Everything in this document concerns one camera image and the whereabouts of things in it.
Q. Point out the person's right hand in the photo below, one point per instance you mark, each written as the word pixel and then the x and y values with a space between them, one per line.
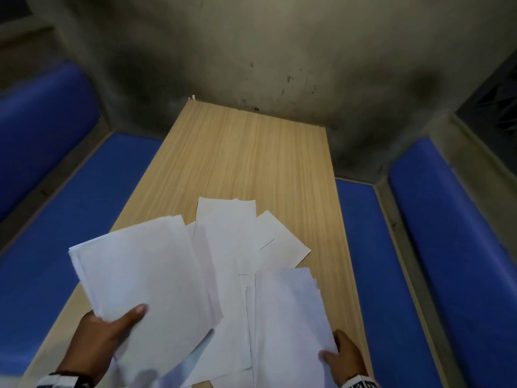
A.
pixel 349 357

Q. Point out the person's left hand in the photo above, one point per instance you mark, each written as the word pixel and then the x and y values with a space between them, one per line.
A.
pixel 92 339

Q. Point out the person's left thumb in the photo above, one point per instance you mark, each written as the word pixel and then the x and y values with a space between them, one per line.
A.
pixel 130 318

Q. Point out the person's right thumb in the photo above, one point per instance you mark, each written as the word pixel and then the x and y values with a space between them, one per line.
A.
pixel 328 356

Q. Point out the white paper stack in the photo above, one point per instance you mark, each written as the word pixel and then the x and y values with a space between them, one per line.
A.
pixel 141 286
pixel 289 319

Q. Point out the black white wrist band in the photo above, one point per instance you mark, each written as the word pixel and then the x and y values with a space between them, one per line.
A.
pixel 361 382
pixel 66 380

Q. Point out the blue bench seat cushion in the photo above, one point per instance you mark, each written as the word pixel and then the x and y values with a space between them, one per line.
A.
pixel 60 230
pixel 383 286

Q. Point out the white paper sheet with line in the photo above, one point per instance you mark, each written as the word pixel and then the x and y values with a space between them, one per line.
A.
pixel 278 242

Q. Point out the blue bench backrest cushion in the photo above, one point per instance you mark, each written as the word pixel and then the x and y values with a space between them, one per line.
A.
pixel 460 254
pixel 40 133

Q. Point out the dark window grille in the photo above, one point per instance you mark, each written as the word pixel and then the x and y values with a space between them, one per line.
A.
pixel 495 105

